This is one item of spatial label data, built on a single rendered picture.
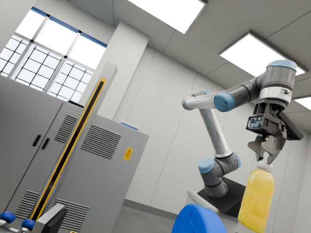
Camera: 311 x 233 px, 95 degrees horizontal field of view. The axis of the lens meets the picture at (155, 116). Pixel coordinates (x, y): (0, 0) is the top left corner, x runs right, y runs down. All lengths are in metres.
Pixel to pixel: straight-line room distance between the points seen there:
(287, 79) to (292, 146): 5.21
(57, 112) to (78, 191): 0.91
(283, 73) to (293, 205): 5.54
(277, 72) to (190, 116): 2.93
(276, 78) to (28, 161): 2.08
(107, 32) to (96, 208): 3.24
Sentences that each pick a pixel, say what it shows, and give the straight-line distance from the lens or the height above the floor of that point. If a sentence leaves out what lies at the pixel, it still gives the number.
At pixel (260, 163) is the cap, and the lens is 0.61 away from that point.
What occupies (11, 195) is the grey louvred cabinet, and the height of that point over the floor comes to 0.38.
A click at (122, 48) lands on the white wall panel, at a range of 3.20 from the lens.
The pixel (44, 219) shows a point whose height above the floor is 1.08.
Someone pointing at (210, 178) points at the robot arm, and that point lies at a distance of 1.34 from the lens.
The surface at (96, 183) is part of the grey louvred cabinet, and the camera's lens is 1.91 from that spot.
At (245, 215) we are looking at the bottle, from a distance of 0.59.
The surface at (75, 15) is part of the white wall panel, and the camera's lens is 3.97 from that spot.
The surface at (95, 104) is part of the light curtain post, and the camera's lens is 0.83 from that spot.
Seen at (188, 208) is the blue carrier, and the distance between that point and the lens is 0.62.
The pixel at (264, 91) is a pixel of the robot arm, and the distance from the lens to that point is 0.65.
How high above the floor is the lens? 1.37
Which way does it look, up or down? 10 degrees up
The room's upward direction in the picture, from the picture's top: 22 degrees clockwise
